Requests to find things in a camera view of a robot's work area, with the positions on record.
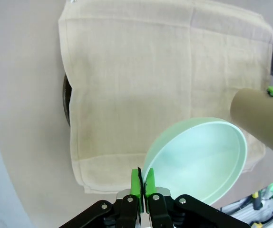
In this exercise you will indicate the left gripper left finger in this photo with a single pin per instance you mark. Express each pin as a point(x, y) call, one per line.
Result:
point(134, 180)

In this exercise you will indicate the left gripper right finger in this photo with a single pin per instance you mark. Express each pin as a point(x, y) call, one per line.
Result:
point(150, 183)

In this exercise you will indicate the tall brown cup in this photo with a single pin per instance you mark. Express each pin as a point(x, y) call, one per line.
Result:
point(265, 118)

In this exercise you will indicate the light green bowl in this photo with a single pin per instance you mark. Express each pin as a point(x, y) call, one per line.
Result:
point(198, 161)

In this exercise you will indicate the beige cloth mat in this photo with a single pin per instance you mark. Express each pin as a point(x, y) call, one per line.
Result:
point(127, 83)

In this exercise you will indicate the grey aluminium frame rail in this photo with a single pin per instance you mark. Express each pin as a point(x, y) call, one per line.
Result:
point(241, 211)

